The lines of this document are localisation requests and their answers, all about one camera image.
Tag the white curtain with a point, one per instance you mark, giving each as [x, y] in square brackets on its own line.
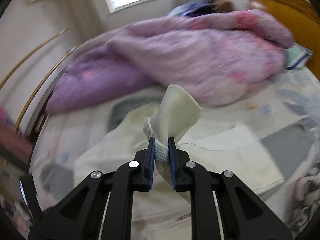
[85, 18]

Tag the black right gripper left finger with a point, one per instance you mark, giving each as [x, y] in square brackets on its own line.
[100, 207]

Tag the wooden headboard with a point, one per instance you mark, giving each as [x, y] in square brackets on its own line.
[301, 19]

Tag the teal folded cloth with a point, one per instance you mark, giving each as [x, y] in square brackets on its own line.
[297, 56]

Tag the white floral bed sheet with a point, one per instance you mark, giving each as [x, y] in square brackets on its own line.
[283, 112]

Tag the purple floral quilt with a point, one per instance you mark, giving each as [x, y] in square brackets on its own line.
[217, 58]

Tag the grey hoodie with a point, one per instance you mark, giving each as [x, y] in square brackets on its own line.
[101, 138]

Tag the white knit sweater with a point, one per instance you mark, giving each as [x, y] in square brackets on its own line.
[216, 145]

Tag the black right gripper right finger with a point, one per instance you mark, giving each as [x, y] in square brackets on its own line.
[222, 205]

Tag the blue folded clothes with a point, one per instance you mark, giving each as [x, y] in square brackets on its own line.
[195, 8]

